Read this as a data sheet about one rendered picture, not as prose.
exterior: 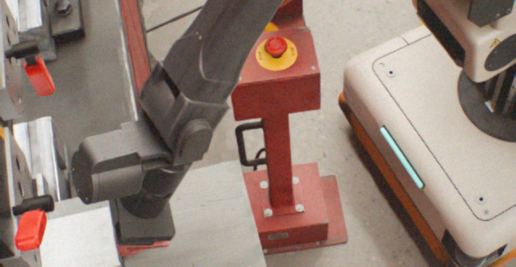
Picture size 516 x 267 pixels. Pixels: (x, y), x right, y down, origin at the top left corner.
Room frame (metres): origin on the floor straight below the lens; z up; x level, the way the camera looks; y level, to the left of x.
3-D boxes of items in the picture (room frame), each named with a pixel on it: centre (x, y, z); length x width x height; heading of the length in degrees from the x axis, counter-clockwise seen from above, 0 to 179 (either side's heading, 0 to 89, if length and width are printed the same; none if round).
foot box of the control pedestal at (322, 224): (0.89, -0.07, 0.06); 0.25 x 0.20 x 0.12; 91
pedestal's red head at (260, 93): (0.89, -0.04, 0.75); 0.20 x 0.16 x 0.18; 1
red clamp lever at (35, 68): (0.56, 0.25, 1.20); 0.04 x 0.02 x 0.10; 97
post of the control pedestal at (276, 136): (0.89, -0.04, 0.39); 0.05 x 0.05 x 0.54; 1
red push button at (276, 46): (0.84, -0.05, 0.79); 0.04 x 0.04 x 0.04
